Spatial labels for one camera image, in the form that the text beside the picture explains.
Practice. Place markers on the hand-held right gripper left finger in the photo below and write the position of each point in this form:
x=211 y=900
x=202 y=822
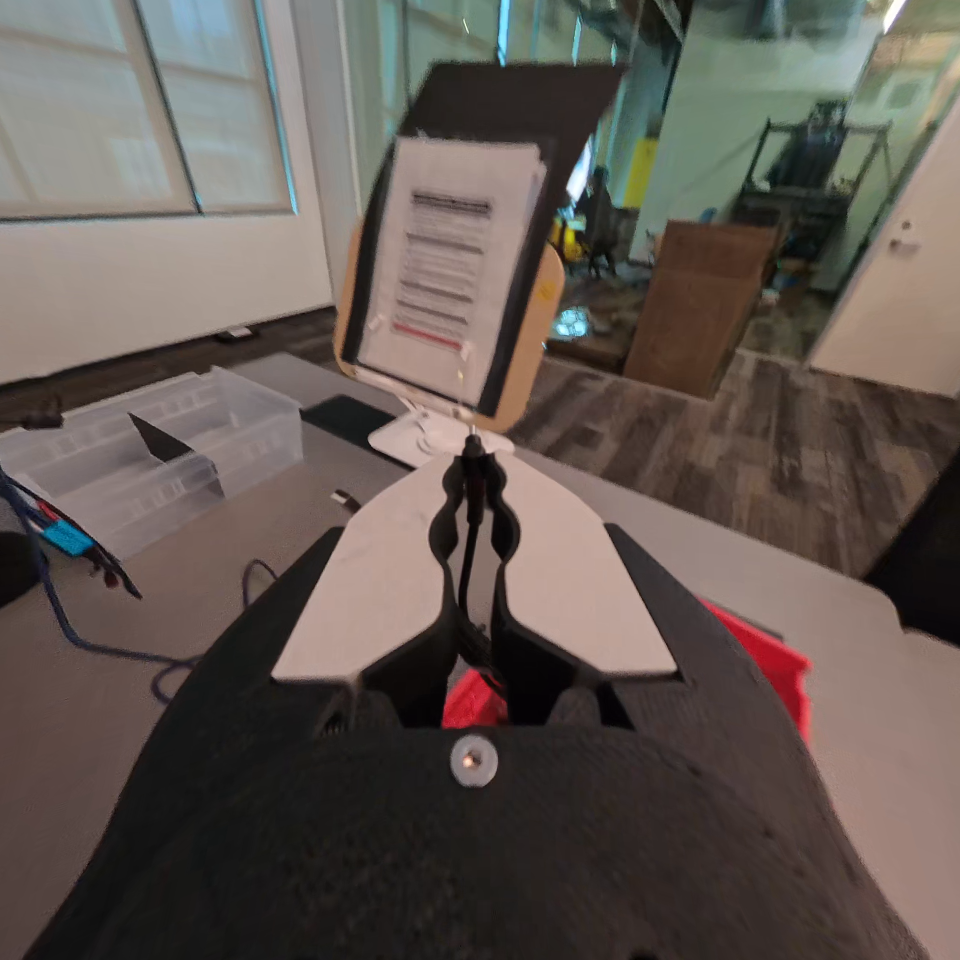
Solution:
x=367 y=592

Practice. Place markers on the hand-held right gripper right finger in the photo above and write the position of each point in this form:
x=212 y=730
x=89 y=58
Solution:
x=585 y=600

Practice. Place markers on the clear plastic bin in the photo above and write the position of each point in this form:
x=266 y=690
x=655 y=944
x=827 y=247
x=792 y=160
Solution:
x=247 y=442

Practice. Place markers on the red plastic bin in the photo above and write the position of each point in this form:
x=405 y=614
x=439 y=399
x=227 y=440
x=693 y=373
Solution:
x=772 y=660

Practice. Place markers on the black desk mat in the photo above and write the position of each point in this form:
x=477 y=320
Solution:
x=345 y=420

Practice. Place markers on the wooden backing board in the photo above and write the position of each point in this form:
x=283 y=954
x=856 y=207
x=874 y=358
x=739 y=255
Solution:
x=536 y=352

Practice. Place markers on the black bin divider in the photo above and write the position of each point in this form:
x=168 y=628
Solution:
x=161 y=446

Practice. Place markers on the black box on floor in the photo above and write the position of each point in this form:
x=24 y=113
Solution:
x=236 y=334

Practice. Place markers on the brown cardboard box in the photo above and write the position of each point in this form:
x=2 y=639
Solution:
x=697 y=315

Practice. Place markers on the white door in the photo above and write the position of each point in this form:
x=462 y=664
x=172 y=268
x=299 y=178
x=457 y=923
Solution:
x=900 y=315

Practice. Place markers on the yellow paper note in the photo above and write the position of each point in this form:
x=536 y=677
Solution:
x=641 y=172

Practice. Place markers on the metal shelf rack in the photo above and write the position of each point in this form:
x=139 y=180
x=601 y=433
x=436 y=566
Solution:
x=810 y=195

